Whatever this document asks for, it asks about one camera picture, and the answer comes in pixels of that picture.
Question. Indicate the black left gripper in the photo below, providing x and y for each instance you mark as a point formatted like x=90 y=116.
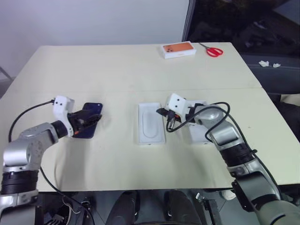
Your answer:
x=75 y=123

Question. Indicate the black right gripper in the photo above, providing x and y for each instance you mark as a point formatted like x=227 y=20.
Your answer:
x=177 y=117

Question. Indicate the dark blue smartphone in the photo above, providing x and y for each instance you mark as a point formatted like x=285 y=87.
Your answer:
x=95 y=107

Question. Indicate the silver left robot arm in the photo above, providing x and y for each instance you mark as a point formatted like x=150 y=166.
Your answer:
x=22 y=150

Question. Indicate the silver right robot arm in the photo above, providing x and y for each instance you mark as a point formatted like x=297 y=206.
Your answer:
x=234 y=138

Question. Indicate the white phone box base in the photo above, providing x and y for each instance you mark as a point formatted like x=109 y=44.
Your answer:
x=150 y=124

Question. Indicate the white phone box lid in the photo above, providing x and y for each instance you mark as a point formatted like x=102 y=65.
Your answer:
x=198 y=136

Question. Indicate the orange printed phone box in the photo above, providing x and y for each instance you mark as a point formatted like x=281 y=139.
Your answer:
x=179 y=48

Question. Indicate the dark rounded shape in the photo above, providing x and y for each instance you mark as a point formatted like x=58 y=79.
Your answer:
x=181 y=208
x=125 y=208

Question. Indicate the white rounded object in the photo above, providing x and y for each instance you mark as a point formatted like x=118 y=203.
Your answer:
x=227 y=194

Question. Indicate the crumpled white tissue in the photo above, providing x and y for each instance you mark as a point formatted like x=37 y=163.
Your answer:
x=276 y=65
x=264 y=63

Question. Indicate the dark sofa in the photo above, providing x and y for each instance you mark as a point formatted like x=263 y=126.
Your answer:
x=246 y=28

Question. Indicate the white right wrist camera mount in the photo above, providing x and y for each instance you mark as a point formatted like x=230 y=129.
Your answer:
x=177 y=102

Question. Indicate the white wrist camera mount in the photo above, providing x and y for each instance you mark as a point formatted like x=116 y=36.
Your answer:
x=177 y=102
x=61 y=103

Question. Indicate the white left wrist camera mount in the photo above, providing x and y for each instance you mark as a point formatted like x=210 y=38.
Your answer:
x=61 y=103

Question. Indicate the grey metal frame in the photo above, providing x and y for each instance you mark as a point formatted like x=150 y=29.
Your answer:
x=4 y=73

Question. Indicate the grey metal bracket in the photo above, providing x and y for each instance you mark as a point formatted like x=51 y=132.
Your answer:
x=207 y=206

